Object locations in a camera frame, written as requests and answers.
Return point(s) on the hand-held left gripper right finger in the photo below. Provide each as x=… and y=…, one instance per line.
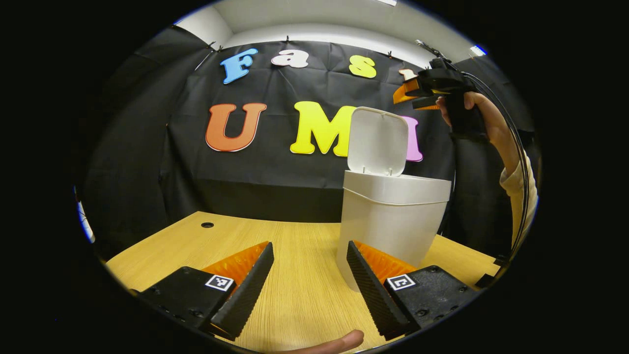
x=376, y=295

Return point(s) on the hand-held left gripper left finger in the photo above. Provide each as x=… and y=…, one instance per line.
x=245, y=295

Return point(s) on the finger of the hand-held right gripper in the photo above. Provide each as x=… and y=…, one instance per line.
x=425, y=103
x=405, y=91

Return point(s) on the white desktop garbage bin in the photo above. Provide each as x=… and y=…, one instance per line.
x=388, y=221

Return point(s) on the wooden desktop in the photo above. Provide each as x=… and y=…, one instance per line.
x=304, y=275

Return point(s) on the ceiling light panel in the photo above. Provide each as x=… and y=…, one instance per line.
x=477, y=50

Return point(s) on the black backdrop cloth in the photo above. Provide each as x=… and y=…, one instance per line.
x=147, y=147

